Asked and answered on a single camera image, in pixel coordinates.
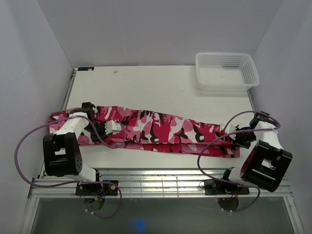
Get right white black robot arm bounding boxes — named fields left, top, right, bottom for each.
left=220, top=111, right=293, bottom=194

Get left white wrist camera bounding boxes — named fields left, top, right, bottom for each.
left=104, top=120, right=121, bottom=135

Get aluminium frame rail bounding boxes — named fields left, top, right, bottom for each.
left=28, top=169, right=293, bottom=199

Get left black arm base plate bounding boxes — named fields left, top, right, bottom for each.
left=75, top=180, right=119, bottom=196

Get small label sticker on table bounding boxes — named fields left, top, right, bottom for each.
left=78, top=67, right=94, bottom=71

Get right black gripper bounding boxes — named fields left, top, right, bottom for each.
left=229, top=127, right=257, bottom=149

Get pink camouflage trousers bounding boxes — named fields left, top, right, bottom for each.
left=48, top=104, right=242, bottom=159

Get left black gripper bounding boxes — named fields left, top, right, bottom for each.
left=84, top=120, right=111, bottom=142

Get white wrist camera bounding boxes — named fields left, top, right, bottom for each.
left=104, top=120, right=121, bottom=135
left=219, top=124, right=238, bottom=135

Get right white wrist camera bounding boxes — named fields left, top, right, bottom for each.
left=219, top=124, right=238, bottom=135

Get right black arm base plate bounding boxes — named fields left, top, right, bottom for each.
left=204, top=179, right=250, bottom=195

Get white plastic mesh basket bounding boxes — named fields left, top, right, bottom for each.
left=195, top=52, right=260, bottom=92

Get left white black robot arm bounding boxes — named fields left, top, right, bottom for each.
left=43, top=102, right=103, bottom=195

